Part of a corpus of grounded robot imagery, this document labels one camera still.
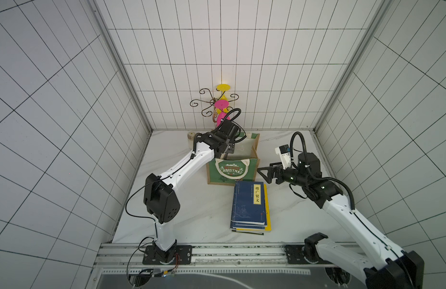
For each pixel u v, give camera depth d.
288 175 0.64
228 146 0.63
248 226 0.70
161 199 0.45
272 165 0.76
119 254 0.74
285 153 0.65
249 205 0.74
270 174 0.65
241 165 0.79
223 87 0.97
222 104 0.88
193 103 0.89
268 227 0.70
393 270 0.37
